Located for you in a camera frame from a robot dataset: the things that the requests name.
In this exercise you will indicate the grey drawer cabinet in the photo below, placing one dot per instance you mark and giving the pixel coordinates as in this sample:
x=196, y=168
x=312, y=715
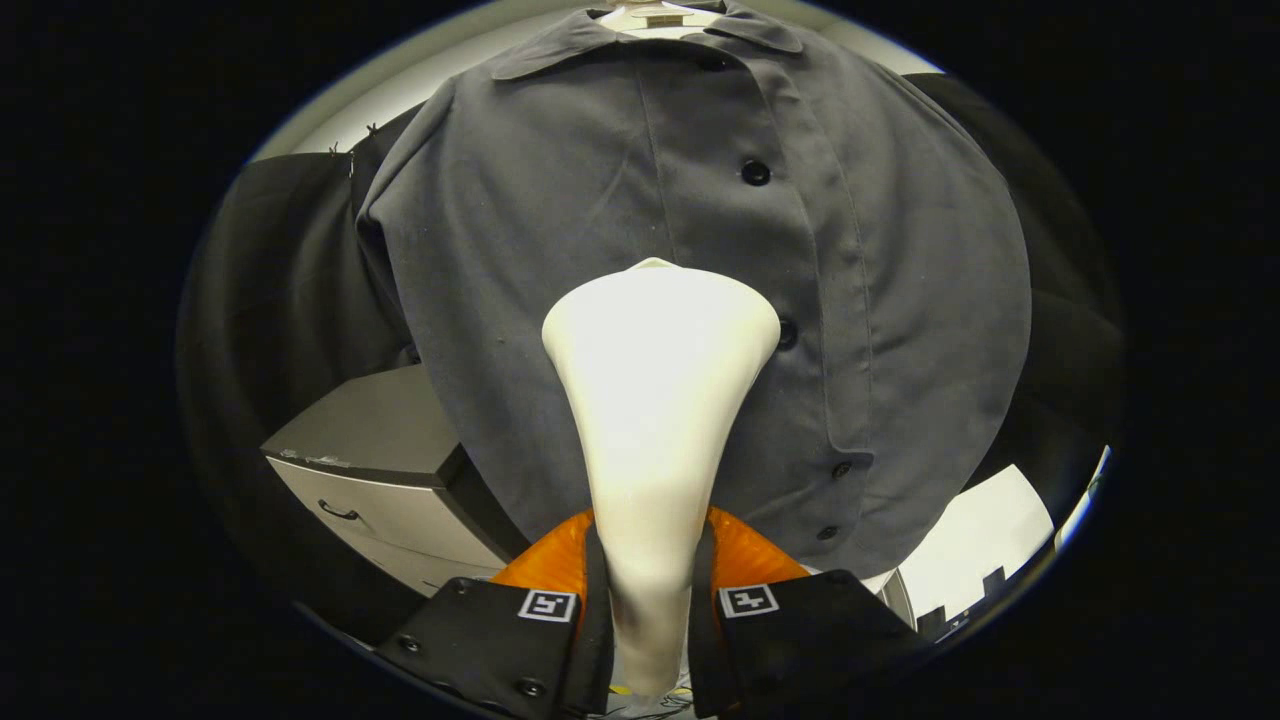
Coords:
x=370, y=430

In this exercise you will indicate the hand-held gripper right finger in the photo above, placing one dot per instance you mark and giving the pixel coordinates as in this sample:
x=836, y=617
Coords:
x=705, y=660

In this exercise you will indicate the row of black cloth clips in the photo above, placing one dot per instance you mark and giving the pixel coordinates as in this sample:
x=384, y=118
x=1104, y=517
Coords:
x=372, y=129

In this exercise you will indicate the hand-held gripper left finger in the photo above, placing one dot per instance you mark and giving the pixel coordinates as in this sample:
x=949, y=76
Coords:
x=597, y=660

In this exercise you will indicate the white garment steamer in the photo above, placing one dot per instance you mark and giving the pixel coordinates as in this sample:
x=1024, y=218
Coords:
x=655, y=400

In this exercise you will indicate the grey button-up shirt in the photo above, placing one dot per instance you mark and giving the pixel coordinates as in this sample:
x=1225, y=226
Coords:
x=550, y=250

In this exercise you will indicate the cream mannequin torso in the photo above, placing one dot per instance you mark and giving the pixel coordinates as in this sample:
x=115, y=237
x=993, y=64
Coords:
x=655, y=18

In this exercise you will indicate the white rectangular table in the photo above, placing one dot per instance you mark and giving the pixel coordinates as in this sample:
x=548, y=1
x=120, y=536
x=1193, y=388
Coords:
x=980, y=540

